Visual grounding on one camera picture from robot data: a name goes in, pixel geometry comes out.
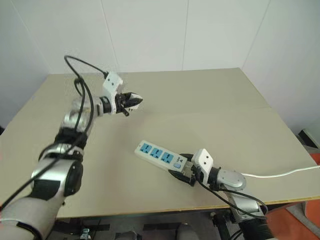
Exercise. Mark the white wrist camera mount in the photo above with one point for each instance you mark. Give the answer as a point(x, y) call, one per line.
point(203, 160)
point(112, 82)

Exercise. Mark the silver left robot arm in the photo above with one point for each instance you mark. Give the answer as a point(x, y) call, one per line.
point(68, 119)

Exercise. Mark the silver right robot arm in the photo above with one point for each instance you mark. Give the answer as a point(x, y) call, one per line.
point(232, 179)

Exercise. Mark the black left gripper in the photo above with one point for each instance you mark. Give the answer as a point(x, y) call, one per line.
point(122, 100)

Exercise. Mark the small blue white object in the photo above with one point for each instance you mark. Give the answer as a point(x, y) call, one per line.
point(85, 234)

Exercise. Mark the black table frame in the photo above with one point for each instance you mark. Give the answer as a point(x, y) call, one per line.
point(105, 226)

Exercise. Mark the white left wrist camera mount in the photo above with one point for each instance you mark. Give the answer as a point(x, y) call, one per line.
point(112, 82)

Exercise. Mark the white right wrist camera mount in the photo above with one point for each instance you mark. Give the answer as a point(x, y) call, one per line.
point(203, 160)

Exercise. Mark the white power strip blue sockets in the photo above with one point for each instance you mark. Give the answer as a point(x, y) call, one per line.
point(160, 155)

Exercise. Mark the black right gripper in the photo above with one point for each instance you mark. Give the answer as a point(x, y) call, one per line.
point(190, 173)

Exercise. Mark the dark grey rounded shape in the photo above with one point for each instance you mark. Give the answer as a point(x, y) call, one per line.
point(185, 231)

